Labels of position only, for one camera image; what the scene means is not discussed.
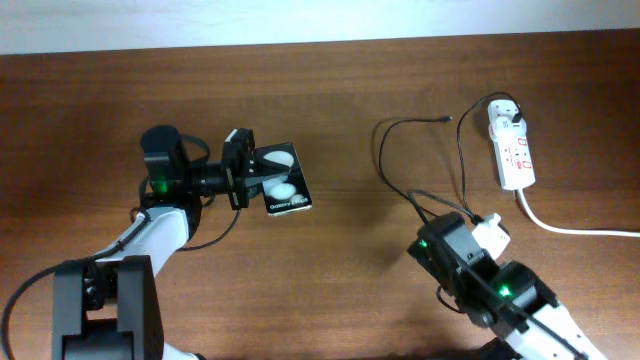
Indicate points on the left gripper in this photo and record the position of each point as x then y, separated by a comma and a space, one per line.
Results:
243, 170

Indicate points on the black smartphone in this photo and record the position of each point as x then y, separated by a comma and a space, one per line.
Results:
287, 193

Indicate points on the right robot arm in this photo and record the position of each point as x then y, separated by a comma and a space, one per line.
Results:
525, 315

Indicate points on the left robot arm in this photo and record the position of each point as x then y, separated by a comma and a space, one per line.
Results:
106, 305

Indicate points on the white charger plug adapter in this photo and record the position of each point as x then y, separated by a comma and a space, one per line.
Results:
505, 120

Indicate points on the white power strip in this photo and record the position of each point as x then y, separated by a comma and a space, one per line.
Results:
514, 163

